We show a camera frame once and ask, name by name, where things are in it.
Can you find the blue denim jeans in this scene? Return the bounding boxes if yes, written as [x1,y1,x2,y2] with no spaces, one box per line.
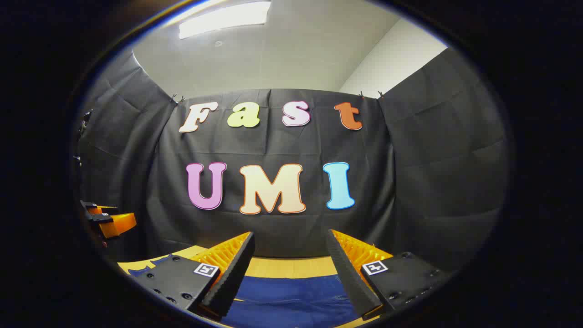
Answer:
[128,255,365,328]

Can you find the white ceiling light panel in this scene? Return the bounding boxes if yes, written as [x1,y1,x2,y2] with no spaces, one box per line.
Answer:
[179,1,271,40]

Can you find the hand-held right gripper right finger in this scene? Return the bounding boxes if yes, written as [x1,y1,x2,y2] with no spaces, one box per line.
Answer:
[325,229,451,321]

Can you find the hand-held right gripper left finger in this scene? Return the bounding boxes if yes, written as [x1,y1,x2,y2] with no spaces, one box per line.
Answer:
[130,231,256,319]

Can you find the black backdrop cloth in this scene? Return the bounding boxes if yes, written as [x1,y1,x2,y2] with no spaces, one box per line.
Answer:
[73,48,511,274]

